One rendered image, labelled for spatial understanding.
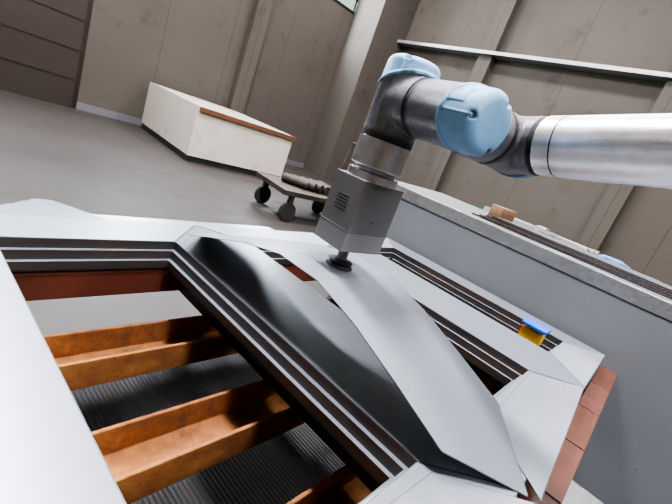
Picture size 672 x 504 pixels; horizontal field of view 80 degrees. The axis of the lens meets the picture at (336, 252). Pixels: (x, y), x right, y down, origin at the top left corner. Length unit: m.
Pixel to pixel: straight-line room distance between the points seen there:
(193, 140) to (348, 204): 5.87
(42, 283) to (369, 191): 0.52
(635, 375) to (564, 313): 0.22
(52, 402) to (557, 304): 1.19
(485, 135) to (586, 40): 8.21
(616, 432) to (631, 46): 7.48
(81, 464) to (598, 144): 0.56
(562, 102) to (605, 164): 7.85
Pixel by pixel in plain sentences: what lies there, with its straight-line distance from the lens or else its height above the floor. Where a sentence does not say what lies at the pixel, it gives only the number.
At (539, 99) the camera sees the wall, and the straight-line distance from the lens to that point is 8.54.
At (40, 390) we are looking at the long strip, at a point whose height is 0.86.
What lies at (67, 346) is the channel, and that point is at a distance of 0.78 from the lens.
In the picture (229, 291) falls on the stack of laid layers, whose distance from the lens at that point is 0.67.
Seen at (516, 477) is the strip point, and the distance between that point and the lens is 0.57.
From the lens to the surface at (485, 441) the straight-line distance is 0.55.
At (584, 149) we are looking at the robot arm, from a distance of 0.54.
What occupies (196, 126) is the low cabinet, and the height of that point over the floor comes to 0.52.
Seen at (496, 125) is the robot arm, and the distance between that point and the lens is 0.50.
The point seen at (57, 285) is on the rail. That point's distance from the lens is 0.78.
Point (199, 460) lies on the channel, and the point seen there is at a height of 0.70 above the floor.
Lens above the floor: 1.15
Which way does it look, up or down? 16 degrees down
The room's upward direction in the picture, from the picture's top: 21 degrees clockwise
